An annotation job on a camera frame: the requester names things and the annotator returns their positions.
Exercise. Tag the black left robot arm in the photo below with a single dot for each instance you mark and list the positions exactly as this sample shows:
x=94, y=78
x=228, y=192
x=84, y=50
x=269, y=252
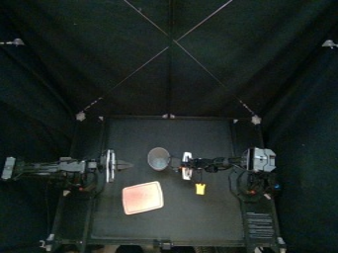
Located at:
x=44, y=168

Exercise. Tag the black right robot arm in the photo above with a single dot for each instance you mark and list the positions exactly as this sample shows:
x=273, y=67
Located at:
x=215, y=162

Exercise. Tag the grey bowl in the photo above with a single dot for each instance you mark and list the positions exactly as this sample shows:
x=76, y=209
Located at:
x=158, y=158

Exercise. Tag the yellow tag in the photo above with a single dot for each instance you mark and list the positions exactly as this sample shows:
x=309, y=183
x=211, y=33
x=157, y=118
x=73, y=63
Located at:
x=200, y=189

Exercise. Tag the pink rectangular tray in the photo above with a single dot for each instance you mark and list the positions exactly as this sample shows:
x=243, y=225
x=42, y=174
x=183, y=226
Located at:
x=141, y=197

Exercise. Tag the white printed label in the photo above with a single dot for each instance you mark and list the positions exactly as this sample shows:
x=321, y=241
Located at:
x=259, y=226

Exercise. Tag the silver table edge clamp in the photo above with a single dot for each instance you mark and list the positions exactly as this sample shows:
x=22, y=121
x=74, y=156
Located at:
x=46, y=243
x=279, y=244

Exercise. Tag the silver frame middle bracket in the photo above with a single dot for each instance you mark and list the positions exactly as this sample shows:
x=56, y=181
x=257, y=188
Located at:
x=168, y=116

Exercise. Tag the silver frame corner bracket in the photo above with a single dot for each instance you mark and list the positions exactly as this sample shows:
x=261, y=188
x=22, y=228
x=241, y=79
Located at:
x=80, y=116
x=255, y=119
x=328, y=43
x=16, y=42

